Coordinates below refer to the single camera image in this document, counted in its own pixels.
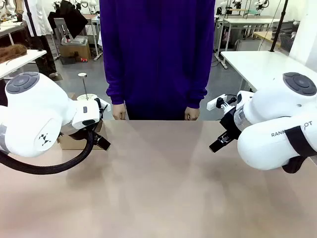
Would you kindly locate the person in white coat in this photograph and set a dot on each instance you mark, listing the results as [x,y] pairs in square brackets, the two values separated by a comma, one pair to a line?
[39,27]

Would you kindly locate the brown fur pile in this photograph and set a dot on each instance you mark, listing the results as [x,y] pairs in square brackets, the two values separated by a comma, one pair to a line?
[12,52]

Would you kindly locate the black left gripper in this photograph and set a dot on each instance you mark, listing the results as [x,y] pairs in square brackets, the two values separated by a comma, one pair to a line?
[80,135]

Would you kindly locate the black tripod pole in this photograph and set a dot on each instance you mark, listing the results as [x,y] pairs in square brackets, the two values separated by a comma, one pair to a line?
[278,27]

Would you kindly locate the white background workbench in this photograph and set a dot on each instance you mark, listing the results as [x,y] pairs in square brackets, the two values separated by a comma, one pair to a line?
[247,21]

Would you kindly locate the cardboard box on floor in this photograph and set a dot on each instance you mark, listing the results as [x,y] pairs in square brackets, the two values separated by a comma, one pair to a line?
[74,50]

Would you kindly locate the white table with fur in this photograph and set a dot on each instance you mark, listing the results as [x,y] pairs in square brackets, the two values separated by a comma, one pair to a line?
[17,62]

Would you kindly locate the brown cardboard box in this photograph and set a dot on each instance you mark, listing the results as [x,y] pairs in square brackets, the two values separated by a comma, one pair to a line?
[74,145]

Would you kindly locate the small black floor box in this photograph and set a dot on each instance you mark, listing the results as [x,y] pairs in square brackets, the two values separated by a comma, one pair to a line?
[67,60]

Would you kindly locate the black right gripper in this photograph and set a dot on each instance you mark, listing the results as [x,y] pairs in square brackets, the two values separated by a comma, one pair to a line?
[230,121]

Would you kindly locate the person's right forearm purple sleeve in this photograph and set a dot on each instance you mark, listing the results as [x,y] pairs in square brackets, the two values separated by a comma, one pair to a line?
[115,81]

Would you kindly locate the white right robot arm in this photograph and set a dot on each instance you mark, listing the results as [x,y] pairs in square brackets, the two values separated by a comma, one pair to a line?
[270,114]

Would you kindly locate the white metal frame table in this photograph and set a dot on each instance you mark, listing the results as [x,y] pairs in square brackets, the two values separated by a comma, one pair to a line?
[95,32]

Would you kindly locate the person's left hand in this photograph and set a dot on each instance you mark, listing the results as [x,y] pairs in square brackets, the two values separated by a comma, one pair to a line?
[192,114]

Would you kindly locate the wooden background table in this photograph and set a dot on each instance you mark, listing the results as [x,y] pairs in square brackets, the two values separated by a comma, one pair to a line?
[265,36]

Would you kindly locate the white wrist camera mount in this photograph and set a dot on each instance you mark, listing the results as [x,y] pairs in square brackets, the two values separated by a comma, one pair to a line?
[105,106]
[213,102]

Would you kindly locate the grey metal chair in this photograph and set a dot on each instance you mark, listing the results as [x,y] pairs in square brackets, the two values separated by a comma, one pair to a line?
[60,28]

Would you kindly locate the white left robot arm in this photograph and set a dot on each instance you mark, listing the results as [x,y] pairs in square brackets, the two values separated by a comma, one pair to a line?
[32,116]

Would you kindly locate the black mesh basket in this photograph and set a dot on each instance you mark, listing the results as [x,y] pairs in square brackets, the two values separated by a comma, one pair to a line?
[288,42]

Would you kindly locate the person in purple sweater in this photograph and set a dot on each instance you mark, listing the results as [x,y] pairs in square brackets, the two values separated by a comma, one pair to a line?
[158,54]

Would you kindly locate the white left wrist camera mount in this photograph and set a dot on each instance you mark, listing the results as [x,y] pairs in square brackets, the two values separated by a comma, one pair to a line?
[105,106]

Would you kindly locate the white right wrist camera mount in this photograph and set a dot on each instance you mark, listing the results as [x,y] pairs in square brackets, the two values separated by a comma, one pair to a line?
[213,102]

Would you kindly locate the grey plastic bin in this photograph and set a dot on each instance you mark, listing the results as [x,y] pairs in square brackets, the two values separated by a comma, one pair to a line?
[74,40]

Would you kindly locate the black hanging cloth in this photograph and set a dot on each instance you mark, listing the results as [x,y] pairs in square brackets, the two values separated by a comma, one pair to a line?
[70,19]

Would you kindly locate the person's left forearm purple sleeve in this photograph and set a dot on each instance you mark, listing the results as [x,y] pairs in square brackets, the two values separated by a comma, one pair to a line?
[198,84]

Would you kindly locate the person's right hand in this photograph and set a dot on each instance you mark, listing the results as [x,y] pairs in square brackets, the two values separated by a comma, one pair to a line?
[119,112]

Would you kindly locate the round white stand with rod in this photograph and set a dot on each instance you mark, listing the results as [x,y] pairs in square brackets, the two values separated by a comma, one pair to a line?
[85,96]

